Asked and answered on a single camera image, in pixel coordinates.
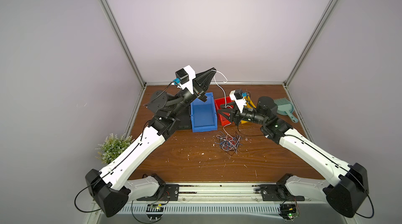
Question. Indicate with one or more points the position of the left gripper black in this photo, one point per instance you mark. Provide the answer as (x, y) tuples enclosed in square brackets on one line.
[(201, 79)]

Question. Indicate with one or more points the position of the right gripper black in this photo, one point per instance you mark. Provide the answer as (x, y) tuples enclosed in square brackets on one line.
[(237, 114)]

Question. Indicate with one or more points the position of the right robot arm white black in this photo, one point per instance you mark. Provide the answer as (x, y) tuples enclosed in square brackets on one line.
[(344, 187)]

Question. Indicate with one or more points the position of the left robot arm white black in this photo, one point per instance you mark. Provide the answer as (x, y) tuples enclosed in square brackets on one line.
[(110, 187)]

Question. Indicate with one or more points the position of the yellow plastic bin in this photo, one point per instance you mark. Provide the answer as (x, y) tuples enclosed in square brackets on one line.
[(249, 104)]

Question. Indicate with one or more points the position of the blue plastic bin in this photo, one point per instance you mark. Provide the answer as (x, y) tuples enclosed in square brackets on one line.
[(203, 115)]

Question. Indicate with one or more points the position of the black plastic bin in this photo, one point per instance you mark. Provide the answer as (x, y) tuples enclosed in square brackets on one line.
[(184, 120)]

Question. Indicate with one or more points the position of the green dustpan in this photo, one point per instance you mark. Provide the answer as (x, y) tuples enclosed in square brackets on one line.
[(285, 108)]

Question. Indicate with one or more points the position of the small green potted plant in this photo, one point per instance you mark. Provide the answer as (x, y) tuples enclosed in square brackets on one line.
[(113, 147)]

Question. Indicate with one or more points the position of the right controller board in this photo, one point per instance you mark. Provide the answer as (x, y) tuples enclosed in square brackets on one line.
[(288, 212)]

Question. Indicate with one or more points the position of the controller board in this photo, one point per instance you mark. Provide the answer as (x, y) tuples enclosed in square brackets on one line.
[(288, 212), (154, 212)]

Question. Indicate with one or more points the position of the left controller board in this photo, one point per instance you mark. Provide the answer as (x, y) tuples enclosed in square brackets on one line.
[(154, 212)]

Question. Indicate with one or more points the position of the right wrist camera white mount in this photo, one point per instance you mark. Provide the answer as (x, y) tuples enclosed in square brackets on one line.
[(239, 97)]

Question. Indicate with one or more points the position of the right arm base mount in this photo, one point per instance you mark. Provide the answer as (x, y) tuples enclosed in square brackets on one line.
[(277, 191)]

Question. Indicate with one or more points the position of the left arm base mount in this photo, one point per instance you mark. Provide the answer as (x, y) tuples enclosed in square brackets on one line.
[(158, 190)]

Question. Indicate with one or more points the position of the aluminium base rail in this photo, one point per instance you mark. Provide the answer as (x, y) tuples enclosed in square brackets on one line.
[(217, 198)]

